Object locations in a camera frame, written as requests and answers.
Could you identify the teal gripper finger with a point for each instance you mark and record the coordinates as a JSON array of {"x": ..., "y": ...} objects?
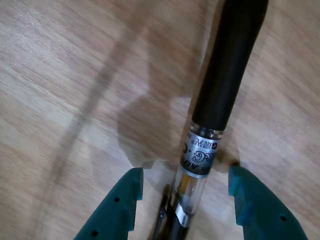
[
  {"x": 112, "y": 215},
  {"x": 265, "y": 215}
]

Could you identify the black retractable pen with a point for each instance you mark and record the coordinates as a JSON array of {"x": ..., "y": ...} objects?
[{"x": 225, "y": 75}]

